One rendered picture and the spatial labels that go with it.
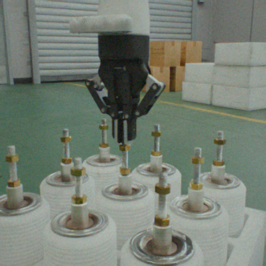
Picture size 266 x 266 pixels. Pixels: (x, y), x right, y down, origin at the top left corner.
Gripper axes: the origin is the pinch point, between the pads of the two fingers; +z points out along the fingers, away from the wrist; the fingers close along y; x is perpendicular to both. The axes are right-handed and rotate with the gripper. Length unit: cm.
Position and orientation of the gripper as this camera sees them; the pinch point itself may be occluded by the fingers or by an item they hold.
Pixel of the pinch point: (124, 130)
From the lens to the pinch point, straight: 53.0
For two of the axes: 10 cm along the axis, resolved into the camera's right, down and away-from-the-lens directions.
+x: -4.8, 2.0, -8.5
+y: -8.8, -1.1, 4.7
